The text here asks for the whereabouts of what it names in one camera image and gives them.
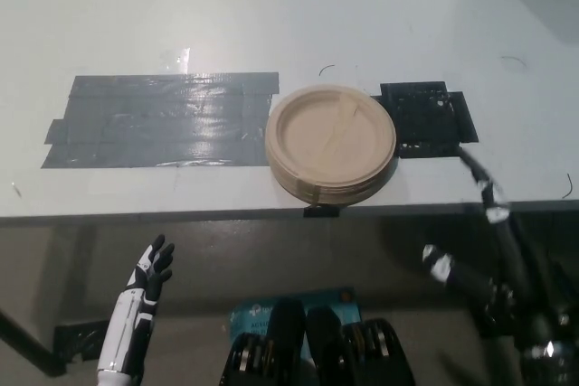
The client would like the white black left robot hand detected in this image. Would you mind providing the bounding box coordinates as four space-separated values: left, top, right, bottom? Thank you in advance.
97 234 176 373

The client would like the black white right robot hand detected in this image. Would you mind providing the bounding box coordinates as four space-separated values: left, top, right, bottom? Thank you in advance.
421 145 569 349

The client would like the beige paper plate stack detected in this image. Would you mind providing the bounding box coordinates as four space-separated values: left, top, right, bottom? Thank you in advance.
264 84 398 205

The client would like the black table leg bar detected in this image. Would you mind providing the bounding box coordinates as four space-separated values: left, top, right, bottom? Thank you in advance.
0 307 69 379

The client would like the teal router box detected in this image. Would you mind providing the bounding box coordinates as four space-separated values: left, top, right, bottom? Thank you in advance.
225 287 365 360

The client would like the black tape patch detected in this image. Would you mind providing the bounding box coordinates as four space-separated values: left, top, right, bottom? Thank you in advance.
370 81 479 161

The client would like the clear tape piece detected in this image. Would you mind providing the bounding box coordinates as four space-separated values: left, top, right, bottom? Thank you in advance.
156 46 191 75

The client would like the grey duct tape patch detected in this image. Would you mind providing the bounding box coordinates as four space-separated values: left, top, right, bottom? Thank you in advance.
41 71 281 171

